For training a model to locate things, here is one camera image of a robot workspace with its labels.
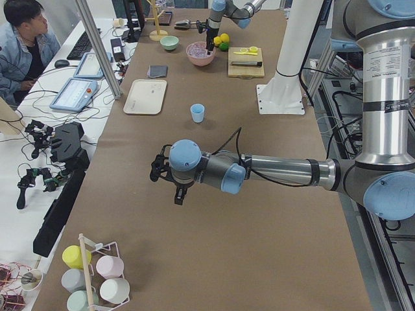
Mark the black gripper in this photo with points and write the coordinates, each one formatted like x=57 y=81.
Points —
x=211 y=34
x=181 y=184

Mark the pink bowl of ice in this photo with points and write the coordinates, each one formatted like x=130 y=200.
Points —
x=198 y=54

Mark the steel ice scoop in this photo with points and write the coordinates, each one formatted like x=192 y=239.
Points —
x=185 y=24

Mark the light blue plastic cup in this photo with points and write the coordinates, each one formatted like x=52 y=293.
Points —
x=197 y=112

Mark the paper cup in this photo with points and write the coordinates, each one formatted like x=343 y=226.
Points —
x=118 y=22

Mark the pink cup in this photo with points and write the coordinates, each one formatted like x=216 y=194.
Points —
x=110 y=267

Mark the white cup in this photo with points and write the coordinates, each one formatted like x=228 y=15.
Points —
x=115 y=291

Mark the yellow cup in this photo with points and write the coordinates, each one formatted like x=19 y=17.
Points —
x=72 y=257

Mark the grey cup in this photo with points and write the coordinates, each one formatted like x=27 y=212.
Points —
x=73 y=280

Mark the mint green cup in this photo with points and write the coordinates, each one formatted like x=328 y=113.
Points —
x=78 y=301

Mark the yellow lemon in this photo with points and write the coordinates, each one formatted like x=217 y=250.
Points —
x=217 y=41
x=225 y=38

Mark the green lime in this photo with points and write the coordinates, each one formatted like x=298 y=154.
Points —
x=224 y=46

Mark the yellow plastic knife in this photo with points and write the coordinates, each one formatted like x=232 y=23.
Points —
x=245 y=53

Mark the green bowl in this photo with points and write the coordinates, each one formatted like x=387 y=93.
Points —
x=169 y=43

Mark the wooden cutting board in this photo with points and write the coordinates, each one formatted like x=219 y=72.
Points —
x=245 y=72

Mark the steel muddler rod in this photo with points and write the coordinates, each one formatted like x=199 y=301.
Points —
x=246 y=64

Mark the black glass tray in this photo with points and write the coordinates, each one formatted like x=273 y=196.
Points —
x=165 y=19

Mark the wooden mug tree stand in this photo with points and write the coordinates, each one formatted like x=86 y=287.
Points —
x=157 y=12

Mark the grey folded cloth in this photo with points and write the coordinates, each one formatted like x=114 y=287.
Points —
x=157 y=71

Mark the cream rabbit tray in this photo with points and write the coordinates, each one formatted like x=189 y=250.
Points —
x=145 y=97

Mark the black power box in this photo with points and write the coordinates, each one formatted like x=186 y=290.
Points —
x=117 y=49

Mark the far teach pendant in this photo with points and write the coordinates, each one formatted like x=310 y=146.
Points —
x=89 y=67

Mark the teach pendant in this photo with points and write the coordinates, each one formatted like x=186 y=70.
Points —
x=74 y=95
x=89 y=67

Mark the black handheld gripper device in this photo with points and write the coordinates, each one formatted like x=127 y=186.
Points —
x=64 y=142

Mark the black keyboard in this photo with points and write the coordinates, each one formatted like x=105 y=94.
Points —
x=82 y=46

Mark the near teach pendant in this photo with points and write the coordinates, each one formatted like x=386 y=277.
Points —
x=74 y=95

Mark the black computer mouse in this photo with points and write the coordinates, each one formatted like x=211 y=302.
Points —
x=61 y=63

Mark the seated person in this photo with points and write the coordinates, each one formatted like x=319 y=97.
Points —
x=27 y=47

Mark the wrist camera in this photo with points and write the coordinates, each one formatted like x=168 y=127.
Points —
x=201 y=26
x=160 y=168

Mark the white wire cup rack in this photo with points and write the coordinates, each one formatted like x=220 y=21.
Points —
x=91 y=253

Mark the aluminium frame post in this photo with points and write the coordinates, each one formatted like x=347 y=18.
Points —
x=97 y=44

